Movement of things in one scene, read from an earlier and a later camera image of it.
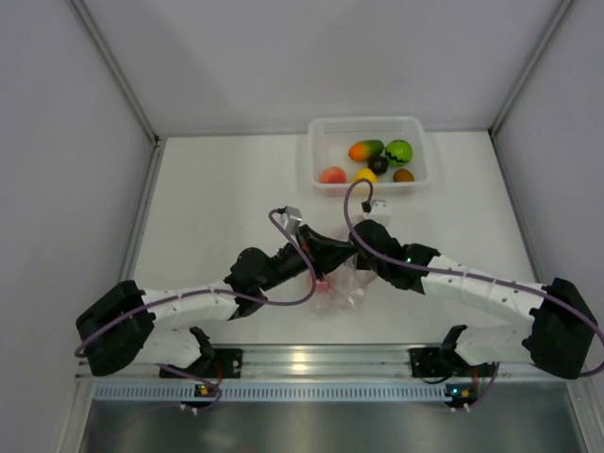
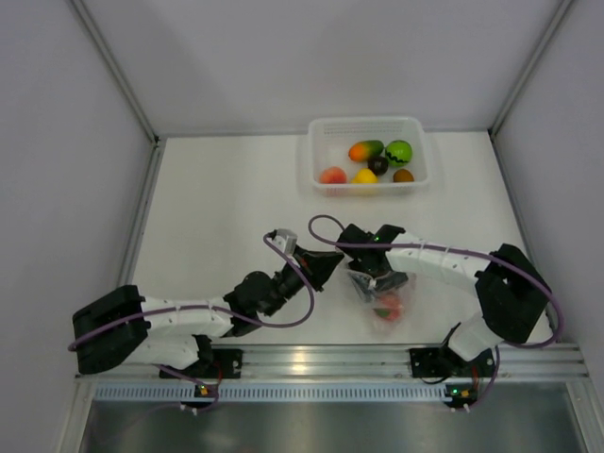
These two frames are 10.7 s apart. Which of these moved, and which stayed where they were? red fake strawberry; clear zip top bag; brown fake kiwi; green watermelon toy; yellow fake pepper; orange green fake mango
Moved: clear zip top bag; red fake strawberry
Stayed: orange green fake mango; brown fake kiwi; green watermelon toy; yellow fake pepper
